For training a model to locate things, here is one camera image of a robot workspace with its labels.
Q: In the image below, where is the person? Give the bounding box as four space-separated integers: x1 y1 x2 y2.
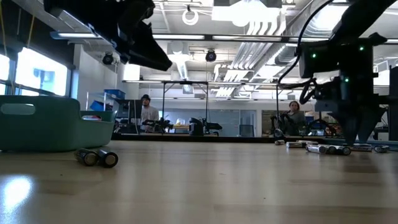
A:
139 94 160 125
281 100 307 136

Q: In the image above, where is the blue shelf bin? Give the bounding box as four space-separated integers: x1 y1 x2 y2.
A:
90 100 113 112
104 89 127 100

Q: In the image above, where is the overhead light bar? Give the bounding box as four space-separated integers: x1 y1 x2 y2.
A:
49 30 342 44

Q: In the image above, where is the large bright window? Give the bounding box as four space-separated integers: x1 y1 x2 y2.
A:
0 46 69 96

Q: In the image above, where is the black computer monitor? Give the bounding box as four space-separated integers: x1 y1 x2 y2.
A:
116 99 143 125

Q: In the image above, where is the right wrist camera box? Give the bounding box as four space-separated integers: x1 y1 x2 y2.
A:
298 43 342 79

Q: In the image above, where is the grey office chair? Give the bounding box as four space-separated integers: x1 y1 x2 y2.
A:
239 124 255 138

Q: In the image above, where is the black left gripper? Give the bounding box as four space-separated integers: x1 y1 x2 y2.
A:
111 0 174 72

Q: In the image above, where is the green plastic bin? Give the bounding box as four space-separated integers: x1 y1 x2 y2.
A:
0 95 118 153

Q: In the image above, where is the silver ventilation duct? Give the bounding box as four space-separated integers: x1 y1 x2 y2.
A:
275 0 343 66

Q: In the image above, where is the white coiled cable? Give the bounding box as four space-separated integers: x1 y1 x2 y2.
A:
182 8 200 27

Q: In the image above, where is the black aluminium table frame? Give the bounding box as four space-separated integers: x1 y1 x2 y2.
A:
111 133 398 147

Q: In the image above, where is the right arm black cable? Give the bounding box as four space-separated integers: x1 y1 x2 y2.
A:
277 0 335 105

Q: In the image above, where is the black background table frame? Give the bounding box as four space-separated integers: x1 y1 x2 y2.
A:
275 83 323 138
161 80 210 135

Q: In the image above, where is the metal storage rack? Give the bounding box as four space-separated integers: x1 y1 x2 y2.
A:
83 89 127 121

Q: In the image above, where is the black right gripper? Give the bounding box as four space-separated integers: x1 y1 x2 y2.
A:
314 33 389 146

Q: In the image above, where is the black upright frame post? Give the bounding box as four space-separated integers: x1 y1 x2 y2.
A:
388 67 398 141

